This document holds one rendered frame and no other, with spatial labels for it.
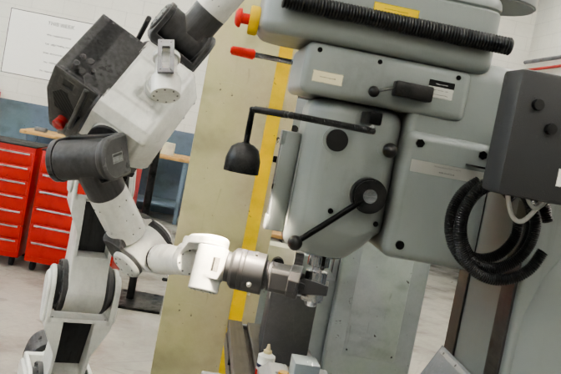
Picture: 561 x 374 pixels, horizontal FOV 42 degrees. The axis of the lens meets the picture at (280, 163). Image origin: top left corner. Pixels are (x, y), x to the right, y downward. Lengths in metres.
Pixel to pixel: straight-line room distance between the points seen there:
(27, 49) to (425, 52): 9.61
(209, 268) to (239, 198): 1.72
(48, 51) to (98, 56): 9.03
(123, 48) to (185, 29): 0.18
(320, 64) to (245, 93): 1.84
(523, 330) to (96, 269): 1.12
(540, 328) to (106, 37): 1.14
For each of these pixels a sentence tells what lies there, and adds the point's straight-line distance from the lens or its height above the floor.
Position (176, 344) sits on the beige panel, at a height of 0.51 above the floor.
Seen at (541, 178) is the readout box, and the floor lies 1.55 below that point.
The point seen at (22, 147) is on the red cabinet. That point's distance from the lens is 6.30.
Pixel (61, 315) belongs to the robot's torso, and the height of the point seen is 0.93.
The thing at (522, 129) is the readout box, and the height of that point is 1.63.
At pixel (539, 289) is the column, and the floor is 1.34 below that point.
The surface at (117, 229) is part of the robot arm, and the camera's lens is 1.73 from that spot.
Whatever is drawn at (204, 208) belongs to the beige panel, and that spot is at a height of 1.13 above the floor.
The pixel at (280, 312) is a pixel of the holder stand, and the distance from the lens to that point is 1.92.
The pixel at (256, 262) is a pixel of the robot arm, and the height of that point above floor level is 1.27.
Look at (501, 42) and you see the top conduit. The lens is 1.47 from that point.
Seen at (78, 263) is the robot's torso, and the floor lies 1.09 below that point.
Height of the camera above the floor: 1.56
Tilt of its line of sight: 3 degrees down
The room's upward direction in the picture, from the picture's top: 11 degrees clockwise
